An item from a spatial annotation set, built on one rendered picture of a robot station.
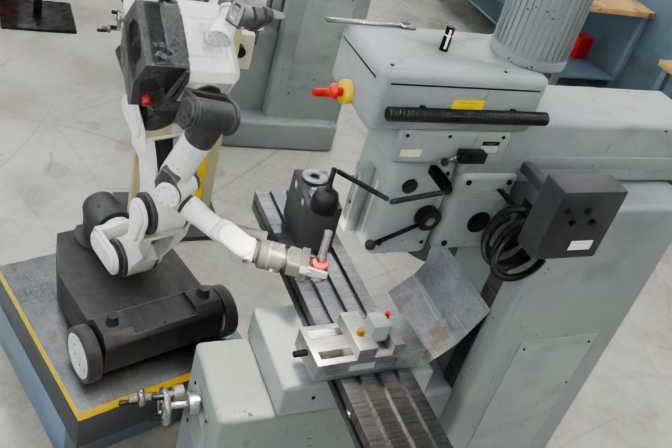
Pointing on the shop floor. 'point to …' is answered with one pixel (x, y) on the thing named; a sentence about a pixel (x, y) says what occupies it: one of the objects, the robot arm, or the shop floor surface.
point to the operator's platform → (149, 373)
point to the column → (547, 324)
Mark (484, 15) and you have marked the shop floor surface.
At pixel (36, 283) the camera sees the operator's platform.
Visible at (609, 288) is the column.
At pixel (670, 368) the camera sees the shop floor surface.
